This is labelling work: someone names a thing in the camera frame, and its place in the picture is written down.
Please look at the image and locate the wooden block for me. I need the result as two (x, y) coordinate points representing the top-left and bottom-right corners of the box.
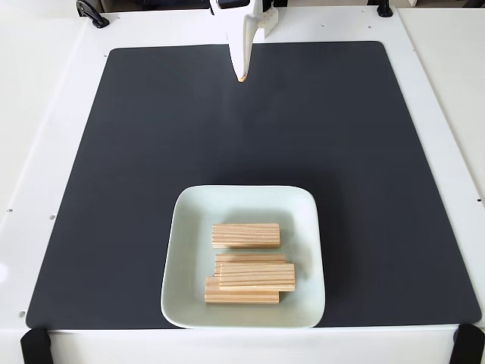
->
(204, 275), (282, 306)
(214, 254), (288, 278)
(218, 262), (296, 293)
(211, 222), (282, 249)

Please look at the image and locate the pale green square plate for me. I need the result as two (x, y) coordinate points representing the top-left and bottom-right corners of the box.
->
(160, 184), (327, 330)

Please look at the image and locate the black rubber mat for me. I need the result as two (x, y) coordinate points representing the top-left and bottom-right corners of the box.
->
(25, 40), (482, 330)

